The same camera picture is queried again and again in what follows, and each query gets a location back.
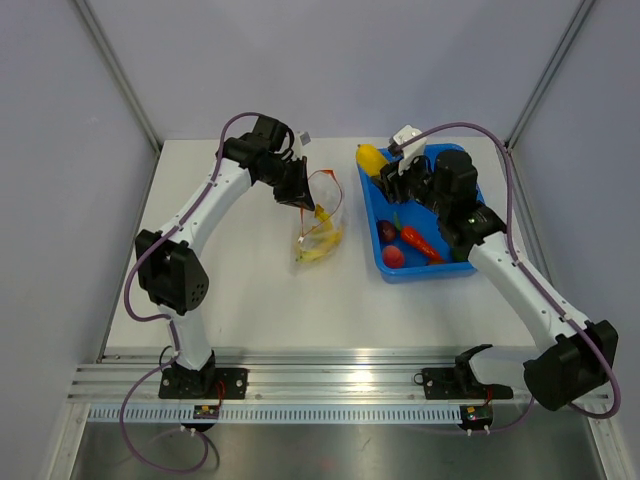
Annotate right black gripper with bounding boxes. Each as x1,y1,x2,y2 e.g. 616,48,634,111
374,151,451,217

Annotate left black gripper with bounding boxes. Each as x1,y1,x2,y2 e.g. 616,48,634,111
258,155,314,211

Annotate yellow starfruit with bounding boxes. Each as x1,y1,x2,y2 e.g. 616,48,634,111
355,144,388,177

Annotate clear zip top bag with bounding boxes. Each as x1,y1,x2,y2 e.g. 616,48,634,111
292,169,346,272

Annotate yellow banana bunch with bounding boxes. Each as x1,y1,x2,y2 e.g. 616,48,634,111
293,204,345,264

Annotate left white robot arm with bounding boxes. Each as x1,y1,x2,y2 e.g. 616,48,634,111
123,113,315,400

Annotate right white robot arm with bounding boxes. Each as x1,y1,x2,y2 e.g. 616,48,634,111
375,150,622,419

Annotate orange carrot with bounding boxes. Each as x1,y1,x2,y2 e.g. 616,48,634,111
400,226,444,264

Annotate blue plastic bin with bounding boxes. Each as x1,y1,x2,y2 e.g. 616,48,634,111
355,144,476,284

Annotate green lime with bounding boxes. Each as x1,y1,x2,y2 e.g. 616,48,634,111
451,246,467,263

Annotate dark purple plum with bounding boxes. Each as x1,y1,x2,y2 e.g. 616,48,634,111
376,220,398,245

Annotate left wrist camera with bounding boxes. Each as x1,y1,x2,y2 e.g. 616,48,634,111
292,131,311,158

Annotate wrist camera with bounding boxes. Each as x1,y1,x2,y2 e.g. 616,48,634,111
292,131,311,158
387,125,426,175

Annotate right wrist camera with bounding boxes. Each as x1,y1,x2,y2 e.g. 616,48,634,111
387,125,426,175

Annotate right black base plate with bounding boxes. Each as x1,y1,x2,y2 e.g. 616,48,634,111
413,344,514,403

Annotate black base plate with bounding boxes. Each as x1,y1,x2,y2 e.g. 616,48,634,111
413,344,514,403
158,366,249,400

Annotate aluminium rail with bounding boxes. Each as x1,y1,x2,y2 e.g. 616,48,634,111
67,349,609,404

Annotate right frame post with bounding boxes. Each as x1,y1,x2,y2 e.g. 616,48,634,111
505,0,597,150

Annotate frame post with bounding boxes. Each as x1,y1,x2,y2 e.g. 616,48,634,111
70,0,163,157
505,0,597,150

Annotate left frame post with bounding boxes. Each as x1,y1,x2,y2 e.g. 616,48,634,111
70,0,163,157

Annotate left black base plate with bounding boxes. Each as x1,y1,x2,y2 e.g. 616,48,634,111
158,366,249,400

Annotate white slotted cable duct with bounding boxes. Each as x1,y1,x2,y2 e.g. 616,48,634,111
88,403,462,425

